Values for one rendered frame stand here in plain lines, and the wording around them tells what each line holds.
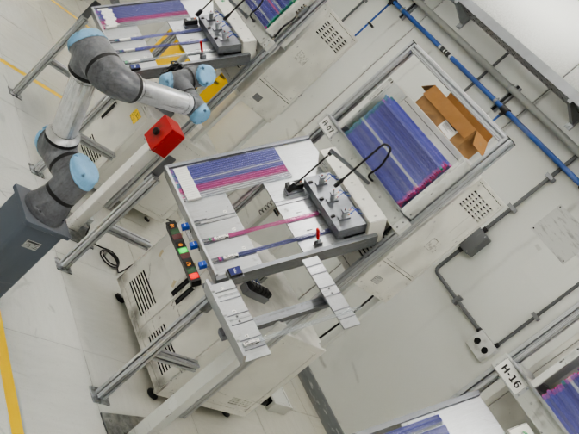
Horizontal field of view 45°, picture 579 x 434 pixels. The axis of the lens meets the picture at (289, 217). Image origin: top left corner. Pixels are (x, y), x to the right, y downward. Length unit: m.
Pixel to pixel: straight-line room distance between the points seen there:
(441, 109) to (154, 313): 1.67
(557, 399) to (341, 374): 2.30
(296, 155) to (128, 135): 1.13
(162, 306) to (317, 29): 1.77
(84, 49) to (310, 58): 2.13
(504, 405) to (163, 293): 1.59
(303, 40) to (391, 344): 1.92
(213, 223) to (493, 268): 2.01
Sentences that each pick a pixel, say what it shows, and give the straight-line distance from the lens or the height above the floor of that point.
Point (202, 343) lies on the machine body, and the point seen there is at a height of 0.37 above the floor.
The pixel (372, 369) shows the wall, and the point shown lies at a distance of 4.50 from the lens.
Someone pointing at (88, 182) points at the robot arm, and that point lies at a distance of 2.39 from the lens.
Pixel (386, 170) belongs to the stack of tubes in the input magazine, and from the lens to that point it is 3.03.
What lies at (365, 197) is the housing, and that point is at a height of 1.30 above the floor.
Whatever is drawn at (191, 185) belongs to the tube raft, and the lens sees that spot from 3.07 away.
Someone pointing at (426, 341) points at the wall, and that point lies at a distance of 4.38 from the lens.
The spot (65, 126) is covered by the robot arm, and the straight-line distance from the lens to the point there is 2.40.
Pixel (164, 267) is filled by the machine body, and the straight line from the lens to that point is 3.40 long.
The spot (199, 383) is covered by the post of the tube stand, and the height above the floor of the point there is 0.41.
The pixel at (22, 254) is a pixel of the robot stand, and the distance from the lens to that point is 2.53.
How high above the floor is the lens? 1.68
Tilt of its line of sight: 13 degrees down
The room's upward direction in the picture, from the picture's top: 49 degrees clockwise
